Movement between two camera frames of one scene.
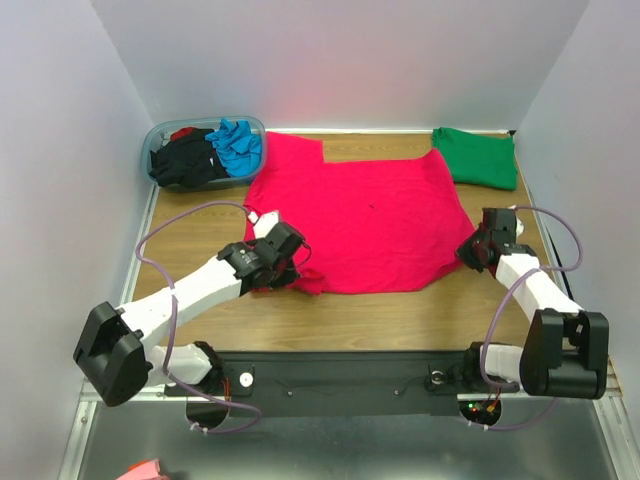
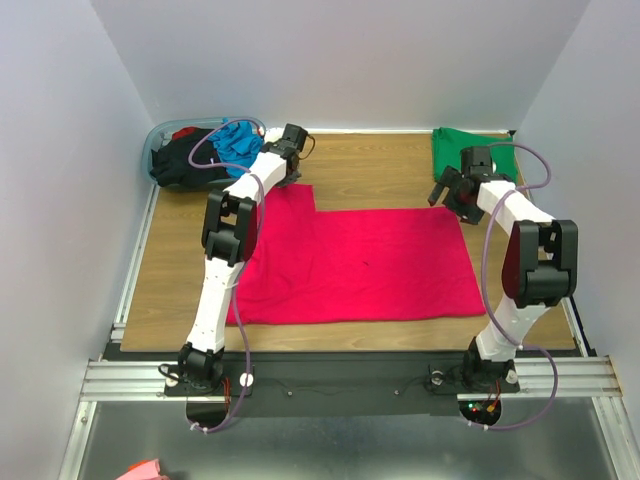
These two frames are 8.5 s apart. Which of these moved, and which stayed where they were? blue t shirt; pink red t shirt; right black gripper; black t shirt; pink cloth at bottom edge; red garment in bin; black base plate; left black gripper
Moved: left black gripper; right black gripper; pink red t shirt
Stayed: red garment in bin; blue t shirt; black t shirt; pink cloth at bottom edge; black base plate
